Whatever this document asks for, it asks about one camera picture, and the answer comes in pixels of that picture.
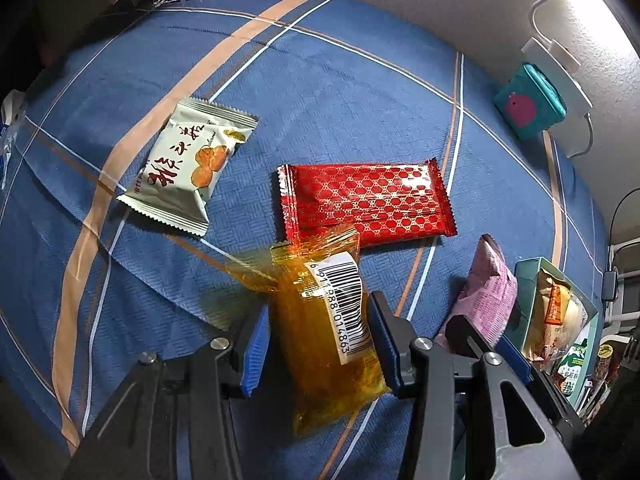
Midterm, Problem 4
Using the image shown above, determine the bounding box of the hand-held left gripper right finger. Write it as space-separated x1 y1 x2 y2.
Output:
367 291 573 480

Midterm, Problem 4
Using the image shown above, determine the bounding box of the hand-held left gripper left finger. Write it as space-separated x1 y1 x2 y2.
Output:
60 305 272 480

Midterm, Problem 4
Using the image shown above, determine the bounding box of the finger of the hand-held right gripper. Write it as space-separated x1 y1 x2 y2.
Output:
497 335 586 441
445 314 485 361

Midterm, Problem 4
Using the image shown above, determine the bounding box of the pink snack packet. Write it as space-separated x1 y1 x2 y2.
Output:
435 234 518 356

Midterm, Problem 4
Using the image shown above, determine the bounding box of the tan snack packet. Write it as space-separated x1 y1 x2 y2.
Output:
530 267 573 361

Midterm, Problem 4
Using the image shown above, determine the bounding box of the orange clear cake packet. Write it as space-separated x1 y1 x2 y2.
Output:
220 225 392 438

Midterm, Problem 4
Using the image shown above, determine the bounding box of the teal cardboard box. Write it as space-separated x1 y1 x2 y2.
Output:
514 256 601 411

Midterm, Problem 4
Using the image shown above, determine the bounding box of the yellow capped bottle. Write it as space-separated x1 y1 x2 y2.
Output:
595 342 617 386

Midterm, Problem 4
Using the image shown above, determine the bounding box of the red patterned snack packet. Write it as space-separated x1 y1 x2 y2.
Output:
276 157 458 250

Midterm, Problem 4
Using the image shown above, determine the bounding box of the white metal rack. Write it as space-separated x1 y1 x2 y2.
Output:
607 240 640 331

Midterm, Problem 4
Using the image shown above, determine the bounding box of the pale green snack packet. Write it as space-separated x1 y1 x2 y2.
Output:
116 97 260 237

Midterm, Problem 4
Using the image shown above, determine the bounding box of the small teal box pink figure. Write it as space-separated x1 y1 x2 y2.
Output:
492 62 568 140

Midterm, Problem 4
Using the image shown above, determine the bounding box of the blue white crumpled bag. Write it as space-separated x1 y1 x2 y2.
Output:
0 90 26 191

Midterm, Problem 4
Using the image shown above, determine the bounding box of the black cable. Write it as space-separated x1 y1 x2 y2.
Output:
607 190 640 246

